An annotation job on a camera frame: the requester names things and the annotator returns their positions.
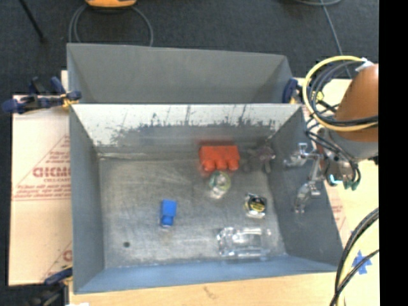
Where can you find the grey-purple toy animal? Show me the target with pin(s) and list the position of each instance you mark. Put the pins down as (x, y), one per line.
(259, 158)

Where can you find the brown cardboard board, red print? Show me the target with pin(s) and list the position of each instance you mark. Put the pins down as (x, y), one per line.
(38, 202)

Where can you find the grey metal bin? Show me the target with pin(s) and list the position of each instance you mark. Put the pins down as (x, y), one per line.
(143, 183)

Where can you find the black and yellow round packet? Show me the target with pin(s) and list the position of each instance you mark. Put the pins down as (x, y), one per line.
(255, 205)

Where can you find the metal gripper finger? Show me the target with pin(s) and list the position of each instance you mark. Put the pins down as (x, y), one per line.
(303, 155)
(306, 194)

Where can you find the red toy building brick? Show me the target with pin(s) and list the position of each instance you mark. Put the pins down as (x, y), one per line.
(220, 156)

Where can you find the blue toy building brick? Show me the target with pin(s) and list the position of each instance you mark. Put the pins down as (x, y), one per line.
(168, 212)

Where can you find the clear plastic container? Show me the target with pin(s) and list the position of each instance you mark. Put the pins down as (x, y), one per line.
(242, 241)

